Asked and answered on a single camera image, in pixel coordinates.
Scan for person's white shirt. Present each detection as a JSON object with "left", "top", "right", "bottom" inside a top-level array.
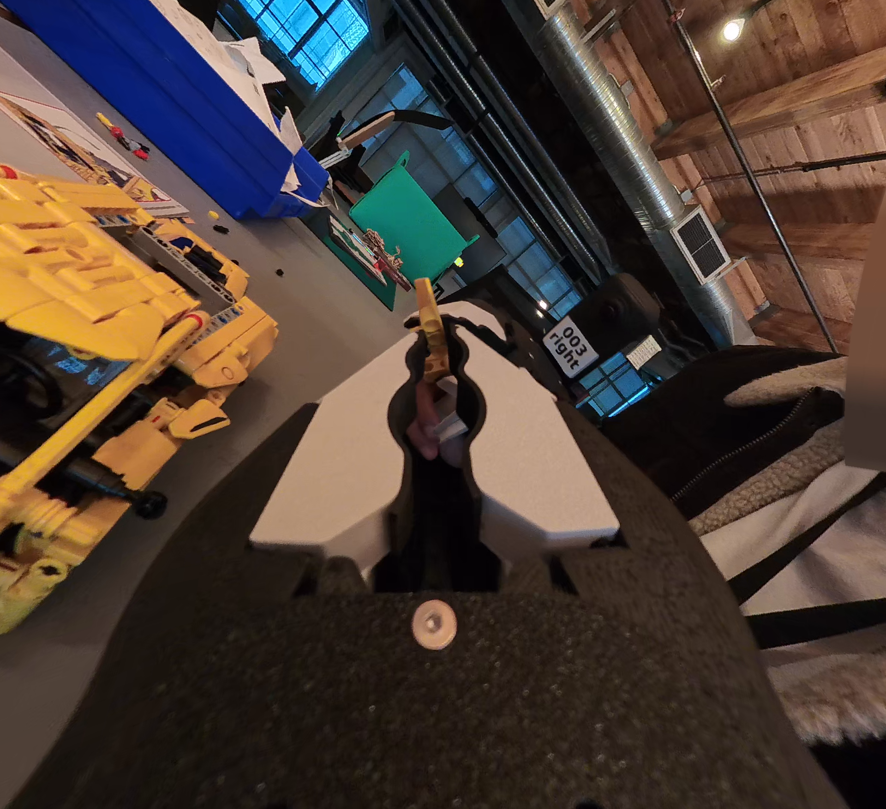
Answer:
[{"left": 699, "top": 456, "right": 886, "bottom": 675}]

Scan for black lanyard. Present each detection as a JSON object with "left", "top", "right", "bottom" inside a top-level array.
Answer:
[{"left": 727, "top": 477, "right": 886, "bottom": 651}]

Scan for flat printed box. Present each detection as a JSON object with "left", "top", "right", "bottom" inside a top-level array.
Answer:
[{"left": 329, "top": 214, "right": 389, "bottom": 277}]

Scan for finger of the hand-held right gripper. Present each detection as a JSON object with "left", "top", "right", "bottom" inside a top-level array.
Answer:
[{"left": 438, "top": 299, "right": 518, "bottom": 341}]

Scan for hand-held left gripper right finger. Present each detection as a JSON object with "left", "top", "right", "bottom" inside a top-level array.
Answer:
[{"left": 449, "top": 319, "right": 622, "bottom": 558}]

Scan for grey desk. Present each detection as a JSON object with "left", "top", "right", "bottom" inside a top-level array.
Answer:
[{"left": 0, "top": 20, "right": 444, "bottom": 692}]

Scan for person's right hand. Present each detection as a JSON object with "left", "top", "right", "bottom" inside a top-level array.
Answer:
[{"left": 407, "top": 382, "right": 462, "bottom": 465}]

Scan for green board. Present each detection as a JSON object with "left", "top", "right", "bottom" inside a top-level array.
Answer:
[{"left": 349, "top": 151, "right": 480, "bottom": 284}]

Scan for yellow toy brick car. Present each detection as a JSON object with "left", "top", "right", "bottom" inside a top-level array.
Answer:
[{"left": 0, "top": 162, "right": 281, "bottom": 637}]

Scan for white paper sheets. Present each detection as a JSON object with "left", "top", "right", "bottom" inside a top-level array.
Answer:
[{"left": 79, "top": 0, "right": 326, "bottom": 209}]

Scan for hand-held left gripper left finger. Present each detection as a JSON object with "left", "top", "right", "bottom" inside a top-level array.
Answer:
[{"left": 249, "top": 330, "right": 421, "bottom": 583}]

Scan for open instruction booklet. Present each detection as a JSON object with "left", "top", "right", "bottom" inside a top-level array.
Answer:
[{"left": 0, "top": 96, "right": 191, "bottom": 218}]

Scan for brown wooden model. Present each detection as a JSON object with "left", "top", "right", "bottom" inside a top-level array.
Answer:
[{"left": 360, "top": 228, "right": 414, "bottom": 288}]

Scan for yellow brick beam with pin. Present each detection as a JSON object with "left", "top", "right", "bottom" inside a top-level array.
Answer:
[{"left": 405, "top": 277, "right": 454, "bottom": 402}]

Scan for black ceiling pipe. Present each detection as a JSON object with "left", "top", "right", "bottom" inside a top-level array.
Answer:
[{"left": 626, "top": 0, "right": 840, "bottom": 354}]

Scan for person's right forearm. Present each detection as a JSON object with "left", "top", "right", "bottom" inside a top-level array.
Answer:
[{"left": 599, "top": 366, "right": 700, "bottom": 498}]

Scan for silver ventilation duct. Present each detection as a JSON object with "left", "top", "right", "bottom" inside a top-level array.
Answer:
[{"left": 536, "top": 6, "right": 759, "bottom": 348}]

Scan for blue plastic bin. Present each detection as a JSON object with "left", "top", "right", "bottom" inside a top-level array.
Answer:
[{"left": 0, "top": 0, "right": 329, "bottom": 222}]

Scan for dark green cutting mat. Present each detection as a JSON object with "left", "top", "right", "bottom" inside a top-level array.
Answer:
[{"left": 305, "top": 207, "right": 399, "bottom": 312}]

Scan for small red yellow brick cluster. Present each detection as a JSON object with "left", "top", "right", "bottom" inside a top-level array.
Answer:
[{"left": 96, "top": 112, "right": 151, "bottom": 161}]

